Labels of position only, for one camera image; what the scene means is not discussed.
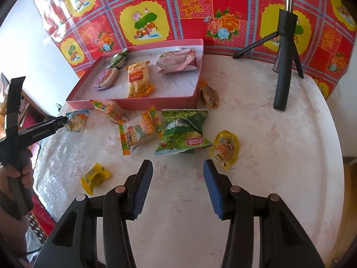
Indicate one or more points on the small green snack packet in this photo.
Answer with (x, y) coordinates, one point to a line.
(118, 58)

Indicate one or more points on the wooden shelf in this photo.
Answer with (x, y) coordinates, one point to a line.
(26, 109)

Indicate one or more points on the red floral printed cloth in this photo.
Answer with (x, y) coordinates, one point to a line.
(195, 19)

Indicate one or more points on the person's left forearm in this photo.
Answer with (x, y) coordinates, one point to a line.
(11, 234)

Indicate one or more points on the small yellow green-print packet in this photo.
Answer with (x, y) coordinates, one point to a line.
(94, 177)

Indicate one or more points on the black tripod stand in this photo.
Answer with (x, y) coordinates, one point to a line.
(284, 61)

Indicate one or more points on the yellow window snack packet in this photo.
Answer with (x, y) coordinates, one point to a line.
(224, 148)

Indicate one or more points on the pink jelly pouch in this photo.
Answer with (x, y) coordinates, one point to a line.
(175, 60)

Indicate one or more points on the pink cardboard box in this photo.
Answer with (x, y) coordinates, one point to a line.
(173, 89)

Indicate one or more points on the orange noodle snack packet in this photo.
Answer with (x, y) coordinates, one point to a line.
(138, 81)

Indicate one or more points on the red dotted cloth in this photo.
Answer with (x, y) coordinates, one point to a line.
(41, 223)

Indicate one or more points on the purple tin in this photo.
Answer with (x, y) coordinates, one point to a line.
(106, 79)

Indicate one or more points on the colourful striped candy packet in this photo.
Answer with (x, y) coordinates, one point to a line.
(107, 109)

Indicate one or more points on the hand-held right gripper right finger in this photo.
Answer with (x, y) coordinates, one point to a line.
(214, 189)

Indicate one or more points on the orange brown snack packet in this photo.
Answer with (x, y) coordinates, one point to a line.
(209, 95)

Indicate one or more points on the person's left hand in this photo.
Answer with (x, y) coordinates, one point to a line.
(27, 167)

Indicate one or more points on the large green pea bag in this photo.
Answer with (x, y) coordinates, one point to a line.
(181, 134)

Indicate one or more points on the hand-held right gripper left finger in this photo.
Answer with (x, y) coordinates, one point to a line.
(142, 189)

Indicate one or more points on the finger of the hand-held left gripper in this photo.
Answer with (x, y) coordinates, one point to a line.
(60, 121)
(59, 128)

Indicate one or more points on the clear mixed candy packet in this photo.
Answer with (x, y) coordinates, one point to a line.
(135, 134)

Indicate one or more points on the striped candy stick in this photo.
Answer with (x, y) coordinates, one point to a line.
(124, 145)

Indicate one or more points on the clear blue-edged candy packet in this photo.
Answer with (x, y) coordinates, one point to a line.
(76, 121)

